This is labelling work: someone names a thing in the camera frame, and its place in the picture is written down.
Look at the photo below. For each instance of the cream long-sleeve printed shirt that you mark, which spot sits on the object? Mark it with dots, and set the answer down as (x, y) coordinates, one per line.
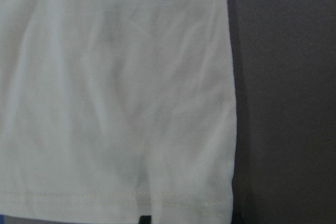
(116, 109)

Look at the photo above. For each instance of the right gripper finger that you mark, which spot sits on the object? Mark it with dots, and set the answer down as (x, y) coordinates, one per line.
(145, 220)

